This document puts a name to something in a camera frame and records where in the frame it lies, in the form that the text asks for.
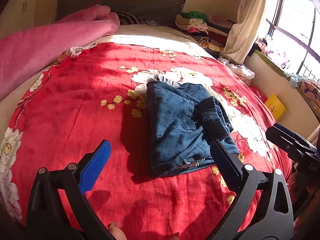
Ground cream wardrobe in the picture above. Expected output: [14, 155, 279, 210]
[1, 0, 36, 38]

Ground pink quilt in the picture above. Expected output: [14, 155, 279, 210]
[1, 5, 120, 98]

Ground cream curtain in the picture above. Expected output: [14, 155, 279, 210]
[220, 0, 266, 64]

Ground yellow box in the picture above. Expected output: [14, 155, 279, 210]
[265, 94, 286, 121]

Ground dark grey headboard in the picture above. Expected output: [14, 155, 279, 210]
[55, 0, 186, 28]

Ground red floral blanket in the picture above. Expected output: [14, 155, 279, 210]
[1, 43, 292, 239]

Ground left hand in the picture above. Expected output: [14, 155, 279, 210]
[108, 221, 127, 240]

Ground stack of folded clothes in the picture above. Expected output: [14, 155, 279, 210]
[174, 10, 235, 53]

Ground blue denim lace-hem pants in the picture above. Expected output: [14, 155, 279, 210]
[146, 80, 239, 177]

